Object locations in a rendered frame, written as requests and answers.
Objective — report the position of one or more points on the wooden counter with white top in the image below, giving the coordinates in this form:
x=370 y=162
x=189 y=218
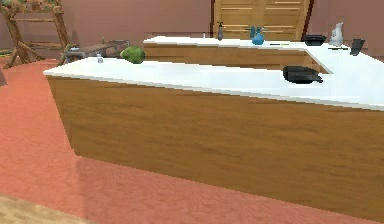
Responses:
x=213 y=140

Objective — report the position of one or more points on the green lettuce head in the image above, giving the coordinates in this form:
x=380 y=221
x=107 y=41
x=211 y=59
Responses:
x=133 y=54

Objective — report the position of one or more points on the grey pump bottle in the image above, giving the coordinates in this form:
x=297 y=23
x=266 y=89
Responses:
x=220 y=32

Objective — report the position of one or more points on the small clear salt shaker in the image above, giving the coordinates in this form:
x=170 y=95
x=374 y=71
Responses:
x=99 y=58

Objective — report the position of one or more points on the black frying pan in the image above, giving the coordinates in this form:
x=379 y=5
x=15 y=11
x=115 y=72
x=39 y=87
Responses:
x=300 y=74

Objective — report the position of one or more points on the grey low table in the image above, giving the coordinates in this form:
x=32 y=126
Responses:
x=93 y=50

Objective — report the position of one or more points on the wooden panelled room door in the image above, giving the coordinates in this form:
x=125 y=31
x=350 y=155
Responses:
x=263 y=16

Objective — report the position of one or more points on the black bowl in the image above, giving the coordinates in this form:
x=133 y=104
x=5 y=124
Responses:
x=314 y=40

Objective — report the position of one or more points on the dark thin utensil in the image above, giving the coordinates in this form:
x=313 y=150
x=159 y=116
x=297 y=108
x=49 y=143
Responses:
x=337 y=48

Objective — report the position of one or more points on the black tilted slab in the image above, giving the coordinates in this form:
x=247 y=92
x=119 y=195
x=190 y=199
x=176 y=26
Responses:
x=357 y=46

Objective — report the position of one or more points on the wooden ladder shelf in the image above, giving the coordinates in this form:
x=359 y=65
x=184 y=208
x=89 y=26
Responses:
x=23 y=30

